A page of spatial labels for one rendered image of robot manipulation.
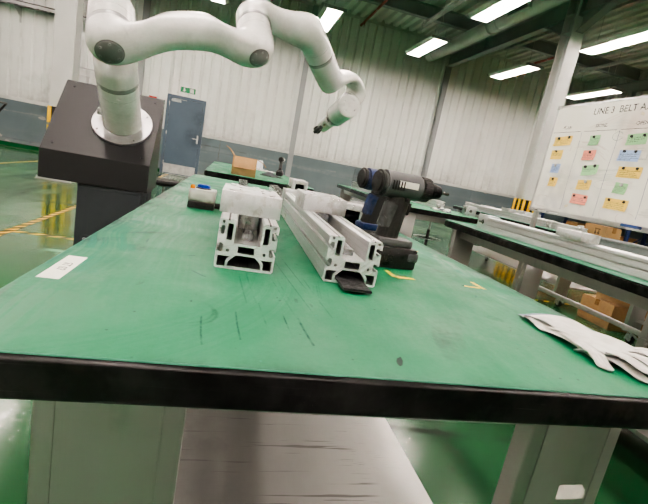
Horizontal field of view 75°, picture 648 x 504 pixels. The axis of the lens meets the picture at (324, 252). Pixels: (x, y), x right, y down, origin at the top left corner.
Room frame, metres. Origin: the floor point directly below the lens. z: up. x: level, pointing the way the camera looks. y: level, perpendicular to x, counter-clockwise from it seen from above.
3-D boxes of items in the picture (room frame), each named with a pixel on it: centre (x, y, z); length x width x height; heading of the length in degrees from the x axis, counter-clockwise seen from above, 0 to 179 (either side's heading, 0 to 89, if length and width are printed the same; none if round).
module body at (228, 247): (1.08, 0.22, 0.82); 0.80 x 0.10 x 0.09; 13
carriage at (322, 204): (1.13, 0.04, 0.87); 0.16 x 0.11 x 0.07; 13
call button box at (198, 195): (1.33, 0.40, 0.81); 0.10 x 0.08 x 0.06; 103
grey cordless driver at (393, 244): (1.00, -0.18, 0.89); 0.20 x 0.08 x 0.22; 112
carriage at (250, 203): (0.84, 0.16, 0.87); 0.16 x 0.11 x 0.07; 13
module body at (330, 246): (1.13, 0.04, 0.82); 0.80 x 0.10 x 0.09; 13
